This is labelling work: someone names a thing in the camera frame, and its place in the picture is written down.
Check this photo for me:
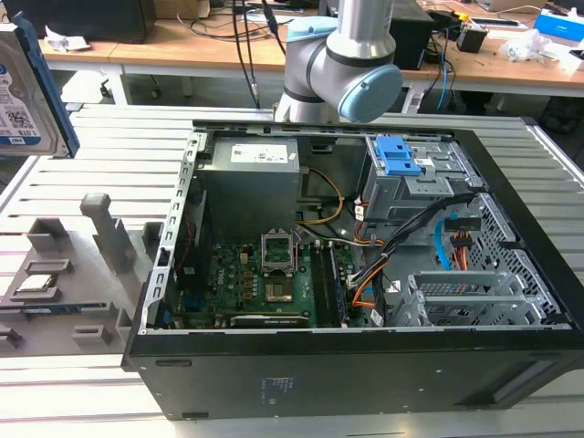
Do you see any hard disk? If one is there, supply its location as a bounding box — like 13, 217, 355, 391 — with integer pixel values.
0, 9, 82, 160

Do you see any grey metal disk bay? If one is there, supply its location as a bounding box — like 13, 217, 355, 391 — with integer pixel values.
387, 270, 563, 328

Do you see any metal socket cover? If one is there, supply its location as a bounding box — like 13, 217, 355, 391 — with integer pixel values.
259, 232, 297, 277

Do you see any grey power supply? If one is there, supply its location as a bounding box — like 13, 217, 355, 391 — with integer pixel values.
195, 136, 303, 232

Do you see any black RAM slot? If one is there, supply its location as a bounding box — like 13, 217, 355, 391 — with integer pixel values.
326, 242, 349, 328
310, 241, 333, 328

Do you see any CPU socket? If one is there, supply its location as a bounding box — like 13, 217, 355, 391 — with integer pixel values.
263, 278, 295, 306

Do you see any green motherboard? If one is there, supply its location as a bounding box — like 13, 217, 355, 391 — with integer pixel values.
175, 239, 362, 329

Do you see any black graphics card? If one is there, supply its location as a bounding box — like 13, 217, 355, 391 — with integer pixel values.
229, 312, 317, 329

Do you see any grey drive cage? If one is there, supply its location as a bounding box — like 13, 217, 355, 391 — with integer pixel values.
363, 134, 485, 225

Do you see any metal rear slot panel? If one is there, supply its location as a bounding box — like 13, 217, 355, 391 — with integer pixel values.
140, 133, 203, 335

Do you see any blue plastic latch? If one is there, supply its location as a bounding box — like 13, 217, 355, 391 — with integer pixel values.
375, 135, 423, 177

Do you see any black PC case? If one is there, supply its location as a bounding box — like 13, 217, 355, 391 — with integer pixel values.
120, 119, 584, 421

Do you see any wooden desk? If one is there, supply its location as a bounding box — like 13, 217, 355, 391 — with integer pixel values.
401, 11, 584, 99
38, 16, 289, 73

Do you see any grey parts rack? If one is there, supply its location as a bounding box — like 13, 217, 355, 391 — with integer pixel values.
0, 193, 165, 362

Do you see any black computer tower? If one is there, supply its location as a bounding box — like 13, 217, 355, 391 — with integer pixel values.
390, 4, 435, 72

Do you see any cardboard box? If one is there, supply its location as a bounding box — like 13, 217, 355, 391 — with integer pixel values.
154, 0, 212, 20

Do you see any small black box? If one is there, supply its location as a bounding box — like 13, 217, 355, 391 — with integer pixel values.
456, 26, 490, 54

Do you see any RAM stick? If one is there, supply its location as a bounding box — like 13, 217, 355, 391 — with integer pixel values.
0, 304, 111, 317

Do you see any silver CPU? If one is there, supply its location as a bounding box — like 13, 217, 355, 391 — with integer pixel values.
18, 275, 59, 296

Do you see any large black box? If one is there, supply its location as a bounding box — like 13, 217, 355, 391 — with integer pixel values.
3, 0, 157, 45

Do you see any crumpled white paper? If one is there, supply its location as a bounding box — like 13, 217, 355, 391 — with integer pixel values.
44, 26, 92, 52

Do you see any white plastic wrap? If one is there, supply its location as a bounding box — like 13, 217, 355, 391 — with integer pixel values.
500, 28, 572, 64

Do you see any blue white box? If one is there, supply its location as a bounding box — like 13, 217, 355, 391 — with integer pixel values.
532, 7, 584, 47

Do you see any grey wire bundle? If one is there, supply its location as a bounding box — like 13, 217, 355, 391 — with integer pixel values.
295, 225, 385, 250

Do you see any yellow wire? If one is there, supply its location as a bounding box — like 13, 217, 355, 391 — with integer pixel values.
294, 167, 346, 227

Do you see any orange wire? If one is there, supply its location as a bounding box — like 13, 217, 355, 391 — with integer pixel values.
350, 262, 390, 308

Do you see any black wire bundle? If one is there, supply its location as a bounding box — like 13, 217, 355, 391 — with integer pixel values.
349, 191, 476, 289

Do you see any blue data wire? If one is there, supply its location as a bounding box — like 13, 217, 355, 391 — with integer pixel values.
434, 214, 458, 274

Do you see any thin black hanging cable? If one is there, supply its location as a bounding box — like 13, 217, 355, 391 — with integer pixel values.
231, 0, 262, 110

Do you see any black plug power wire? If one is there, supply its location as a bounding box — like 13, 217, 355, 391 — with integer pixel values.
443, 216, 483, 271

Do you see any black cable with connector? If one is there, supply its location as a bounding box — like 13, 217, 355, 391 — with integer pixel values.
260, 0, 288, 57

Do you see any blue hanging cable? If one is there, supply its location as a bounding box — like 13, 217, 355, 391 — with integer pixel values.
434, 57, 454, 111

